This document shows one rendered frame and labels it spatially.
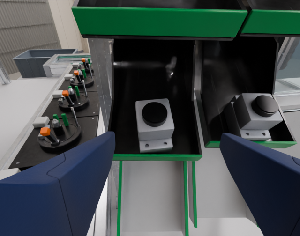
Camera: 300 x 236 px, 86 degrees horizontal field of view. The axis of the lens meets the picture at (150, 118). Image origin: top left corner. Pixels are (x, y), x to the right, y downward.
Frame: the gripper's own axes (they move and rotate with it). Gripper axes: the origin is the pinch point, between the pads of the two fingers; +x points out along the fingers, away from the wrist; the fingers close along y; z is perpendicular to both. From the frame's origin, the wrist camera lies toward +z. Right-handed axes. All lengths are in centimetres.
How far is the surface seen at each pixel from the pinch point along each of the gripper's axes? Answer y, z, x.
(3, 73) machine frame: 107, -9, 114
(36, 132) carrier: 43, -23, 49
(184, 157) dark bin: -3.6, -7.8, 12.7
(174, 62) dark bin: -3.8, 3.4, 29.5
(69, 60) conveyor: 78, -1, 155
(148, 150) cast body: 1.2, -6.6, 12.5
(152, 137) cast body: 0.7, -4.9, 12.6
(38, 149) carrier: 38, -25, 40
